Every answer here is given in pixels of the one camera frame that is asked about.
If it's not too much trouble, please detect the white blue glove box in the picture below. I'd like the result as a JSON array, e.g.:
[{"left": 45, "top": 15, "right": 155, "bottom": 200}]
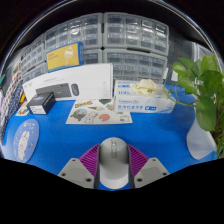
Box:
[{"left": 113, "top": 79, "right": 177, "bottom": 114}]

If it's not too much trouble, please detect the cream disposable glove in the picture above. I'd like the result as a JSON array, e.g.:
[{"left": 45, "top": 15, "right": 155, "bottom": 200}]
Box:
[{"left": 129, "top": 78, "right": 158, "bottom": 97}]

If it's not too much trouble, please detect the yellow and blue box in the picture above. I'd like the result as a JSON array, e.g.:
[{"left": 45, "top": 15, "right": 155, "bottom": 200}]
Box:
[{"left": 45, "top": 41, "right": 85, "bottom": 73}]

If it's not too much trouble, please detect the navy polka dot cloth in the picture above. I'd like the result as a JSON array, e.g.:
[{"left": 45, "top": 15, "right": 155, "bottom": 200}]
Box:
[{"left": 0, "top": 79, "right": 24, "bottom": 134}]

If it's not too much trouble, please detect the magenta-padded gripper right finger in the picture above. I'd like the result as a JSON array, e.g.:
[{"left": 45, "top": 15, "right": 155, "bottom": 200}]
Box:
[{"left": 127, "top": 143, "right": 171, "bottom": 190}]

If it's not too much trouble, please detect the grey white computer mouse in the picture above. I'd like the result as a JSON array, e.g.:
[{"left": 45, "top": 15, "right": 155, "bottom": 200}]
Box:
[{"left": 99, "top": 136, "right": 130, "bottom": 190}]

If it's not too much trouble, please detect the round blue rabbit mouse pad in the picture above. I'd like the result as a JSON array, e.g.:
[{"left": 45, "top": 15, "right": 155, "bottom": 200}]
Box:
[{"left": 12, "top": 118, "right": 40, "bottom": 164}]

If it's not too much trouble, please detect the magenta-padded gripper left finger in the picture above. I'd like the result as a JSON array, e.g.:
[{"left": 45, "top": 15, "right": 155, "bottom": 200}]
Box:
[{"left": 58, "top": 143, "right": 101, "bottom": 190}]

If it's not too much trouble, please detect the red blue checkered cloth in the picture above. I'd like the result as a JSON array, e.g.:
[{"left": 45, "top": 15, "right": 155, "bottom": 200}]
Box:
[{"left": 0, "top": 61, "right": 21, "bottom": 114}]

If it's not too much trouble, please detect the white plant pot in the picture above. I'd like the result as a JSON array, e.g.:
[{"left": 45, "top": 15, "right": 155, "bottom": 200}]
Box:
[{"left": 185, "top": 116, "right": 218, "bottom": 160}]

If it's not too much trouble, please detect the small black box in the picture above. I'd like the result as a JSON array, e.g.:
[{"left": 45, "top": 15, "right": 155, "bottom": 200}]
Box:
[{"left": 26, "top": 91, "right": 57, "bottom": 115}]

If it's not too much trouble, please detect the long white keyboard box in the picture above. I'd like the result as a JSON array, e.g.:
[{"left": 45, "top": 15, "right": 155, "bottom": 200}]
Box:
[{"left": 22, "top": 63, "right": 114, "bottom": 102}]

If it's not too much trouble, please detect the green leafy plant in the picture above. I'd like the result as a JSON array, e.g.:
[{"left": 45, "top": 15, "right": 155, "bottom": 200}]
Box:
[{"left": 164, "top": 54, "right": 224, "bottom": 158}]

